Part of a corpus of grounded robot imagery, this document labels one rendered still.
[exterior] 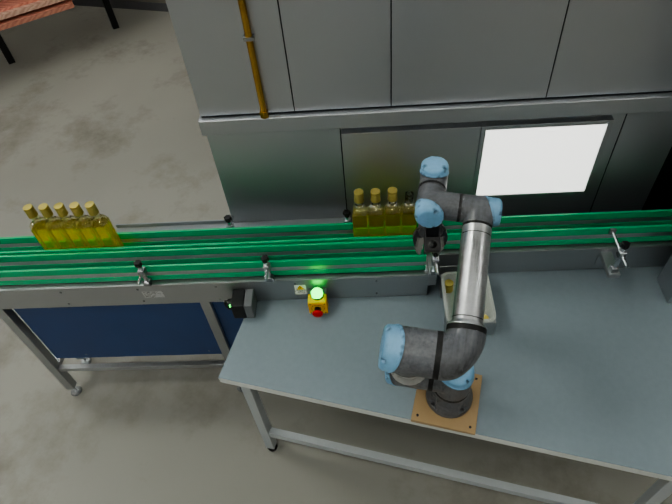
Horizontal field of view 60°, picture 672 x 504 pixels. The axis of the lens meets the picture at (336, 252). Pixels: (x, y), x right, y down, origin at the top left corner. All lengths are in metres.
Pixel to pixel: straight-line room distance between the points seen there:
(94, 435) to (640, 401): 2.32
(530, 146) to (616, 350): 0.76
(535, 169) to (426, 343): 1.02
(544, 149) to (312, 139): 0.80
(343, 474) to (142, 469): 0.91
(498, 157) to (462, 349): 0.94
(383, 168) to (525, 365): 0.84
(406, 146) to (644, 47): 0.77
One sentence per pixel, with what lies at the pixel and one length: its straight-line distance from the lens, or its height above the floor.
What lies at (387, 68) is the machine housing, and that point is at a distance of 1.89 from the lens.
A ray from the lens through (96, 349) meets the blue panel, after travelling 2.81.
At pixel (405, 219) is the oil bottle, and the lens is 2.08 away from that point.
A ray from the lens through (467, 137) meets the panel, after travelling 2.05.
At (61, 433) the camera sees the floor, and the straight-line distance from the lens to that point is 3.17.
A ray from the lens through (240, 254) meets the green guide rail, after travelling 2.20.
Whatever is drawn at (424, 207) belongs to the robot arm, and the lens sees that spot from 1.50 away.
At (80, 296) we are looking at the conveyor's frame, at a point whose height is 0.82.
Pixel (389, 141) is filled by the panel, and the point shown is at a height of 1.28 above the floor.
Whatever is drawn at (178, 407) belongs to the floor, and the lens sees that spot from 2.99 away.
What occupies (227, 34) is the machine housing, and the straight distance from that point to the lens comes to 1.86.
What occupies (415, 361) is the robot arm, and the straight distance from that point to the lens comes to 1.38.
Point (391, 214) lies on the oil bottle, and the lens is 2.06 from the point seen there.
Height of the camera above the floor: 2.56
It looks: 50 degrees down
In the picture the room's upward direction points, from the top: 6 degrees counter-clockwise
